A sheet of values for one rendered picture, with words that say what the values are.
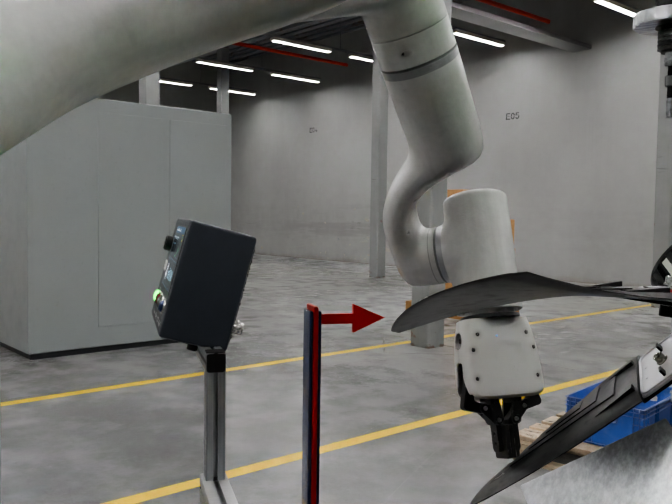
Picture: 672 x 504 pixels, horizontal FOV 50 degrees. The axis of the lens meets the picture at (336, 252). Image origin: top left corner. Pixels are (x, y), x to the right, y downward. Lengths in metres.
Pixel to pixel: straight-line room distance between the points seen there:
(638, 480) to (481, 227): 0.36
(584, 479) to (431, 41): 0.47
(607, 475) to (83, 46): 0.57
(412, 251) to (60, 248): 5.84
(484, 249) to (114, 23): 0.54
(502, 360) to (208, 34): 0.53
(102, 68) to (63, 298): 6.17
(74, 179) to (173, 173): 0.95
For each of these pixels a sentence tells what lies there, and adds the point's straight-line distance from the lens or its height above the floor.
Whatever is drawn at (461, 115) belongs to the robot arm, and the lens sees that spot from 0.85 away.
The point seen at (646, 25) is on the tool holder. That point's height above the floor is 1.45.
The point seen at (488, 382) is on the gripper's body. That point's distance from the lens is 0.91.
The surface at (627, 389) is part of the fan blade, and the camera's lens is 0.84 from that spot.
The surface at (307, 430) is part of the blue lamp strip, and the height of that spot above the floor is 1.09.
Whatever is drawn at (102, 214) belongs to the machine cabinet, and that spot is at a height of 1.23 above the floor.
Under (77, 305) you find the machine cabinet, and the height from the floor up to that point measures 0.44.
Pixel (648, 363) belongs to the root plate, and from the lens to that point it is 0.88.
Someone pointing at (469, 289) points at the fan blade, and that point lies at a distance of 0.57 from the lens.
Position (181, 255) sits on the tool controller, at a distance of 1.16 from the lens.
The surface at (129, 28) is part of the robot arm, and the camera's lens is 0.58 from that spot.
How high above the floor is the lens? 1.27
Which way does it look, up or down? 3 degrees down
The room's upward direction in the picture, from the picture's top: 1 degrees clockwise
